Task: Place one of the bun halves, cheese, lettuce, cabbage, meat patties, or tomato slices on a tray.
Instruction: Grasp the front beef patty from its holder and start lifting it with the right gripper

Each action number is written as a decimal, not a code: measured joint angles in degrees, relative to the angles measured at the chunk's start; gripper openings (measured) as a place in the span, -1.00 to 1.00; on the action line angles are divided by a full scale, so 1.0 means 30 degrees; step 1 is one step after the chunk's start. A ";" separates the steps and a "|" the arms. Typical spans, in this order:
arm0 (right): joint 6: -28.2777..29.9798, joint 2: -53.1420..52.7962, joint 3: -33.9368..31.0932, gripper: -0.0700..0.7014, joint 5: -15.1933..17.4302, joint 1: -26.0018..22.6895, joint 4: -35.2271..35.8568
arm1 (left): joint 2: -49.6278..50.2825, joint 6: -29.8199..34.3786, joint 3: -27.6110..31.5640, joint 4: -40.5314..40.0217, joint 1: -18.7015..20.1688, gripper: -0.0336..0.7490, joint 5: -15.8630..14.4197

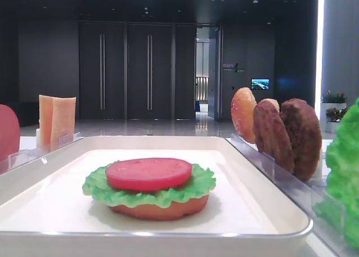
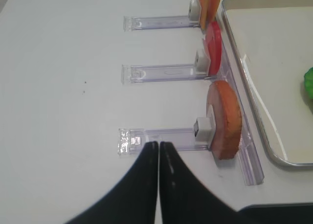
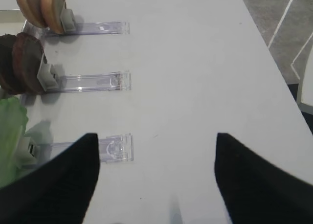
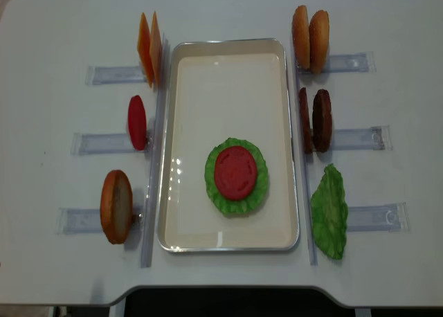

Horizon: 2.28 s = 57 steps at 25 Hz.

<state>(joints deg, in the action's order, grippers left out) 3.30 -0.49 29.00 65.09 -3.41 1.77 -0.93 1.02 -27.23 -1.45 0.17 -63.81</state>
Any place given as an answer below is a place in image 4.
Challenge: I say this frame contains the clear lettuce pusher track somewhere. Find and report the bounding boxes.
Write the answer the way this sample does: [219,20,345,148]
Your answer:
[347,203,409,232]

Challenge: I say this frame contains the clear rack rail left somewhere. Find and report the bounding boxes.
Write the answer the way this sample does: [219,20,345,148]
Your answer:
[141,34,170,269]

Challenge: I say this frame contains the clear bun pusher track right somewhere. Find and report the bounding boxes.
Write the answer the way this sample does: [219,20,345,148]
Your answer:
[297,51,377,75]

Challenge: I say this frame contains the sesame bun top slice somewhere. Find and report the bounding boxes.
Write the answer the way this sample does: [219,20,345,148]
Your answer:
[291,6,310,69]

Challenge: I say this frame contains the clear patty pusher track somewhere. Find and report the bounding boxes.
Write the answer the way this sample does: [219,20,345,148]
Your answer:
[329,125,392,150]

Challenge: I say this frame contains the clear bun pusher track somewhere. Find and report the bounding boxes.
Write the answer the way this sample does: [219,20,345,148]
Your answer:
[57,206,145,235]
[297,51,377,75]

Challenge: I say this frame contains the clear cheese pusher track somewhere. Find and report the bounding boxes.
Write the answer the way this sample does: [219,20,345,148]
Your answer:
[85,66,147,86]

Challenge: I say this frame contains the white rectangular metal tray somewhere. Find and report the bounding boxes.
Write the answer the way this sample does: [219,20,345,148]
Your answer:
[157,39,300,253]

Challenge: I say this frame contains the clear tomato pusher track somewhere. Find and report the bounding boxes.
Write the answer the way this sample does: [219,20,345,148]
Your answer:
[71,133,151,156]

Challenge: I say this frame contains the clear rack rail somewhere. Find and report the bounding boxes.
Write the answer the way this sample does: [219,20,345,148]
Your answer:
[141,34,170,269]
[290,41,318,266]

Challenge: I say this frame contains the clear rack rail right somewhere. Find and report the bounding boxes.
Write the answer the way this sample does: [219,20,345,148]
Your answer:
[290,41,318,266]

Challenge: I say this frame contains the red tomato slice on tray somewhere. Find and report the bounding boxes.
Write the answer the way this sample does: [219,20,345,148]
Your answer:
[214,145,257,201]

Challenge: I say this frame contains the green lettuce leaf on tray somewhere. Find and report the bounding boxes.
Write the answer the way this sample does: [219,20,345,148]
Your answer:
[204,138,269,217]

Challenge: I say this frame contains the brown meat patty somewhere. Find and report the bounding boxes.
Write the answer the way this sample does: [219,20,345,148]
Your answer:
[298,87,313,154]
[312,89,332,152]

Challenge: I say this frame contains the standing red tomato slice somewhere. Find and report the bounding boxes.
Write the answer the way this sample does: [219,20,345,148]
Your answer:
[127,95,147,151]

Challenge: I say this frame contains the standing brown meat patty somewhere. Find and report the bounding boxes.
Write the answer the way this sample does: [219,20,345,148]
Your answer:
[312,89,332,152]

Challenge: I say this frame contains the clear bun pusher track left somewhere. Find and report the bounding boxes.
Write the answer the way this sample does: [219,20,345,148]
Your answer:
[57,206,145,235]

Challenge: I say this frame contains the standing green lettuce leaf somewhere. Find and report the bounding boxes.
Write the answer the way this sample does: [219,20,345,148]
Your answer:
[310,163,348,260]

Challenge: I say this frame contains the orange cheese slice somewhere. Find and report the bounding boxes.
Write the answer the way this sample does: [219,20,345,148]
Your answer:
[150,12,162,89]
[137,13,154,87]

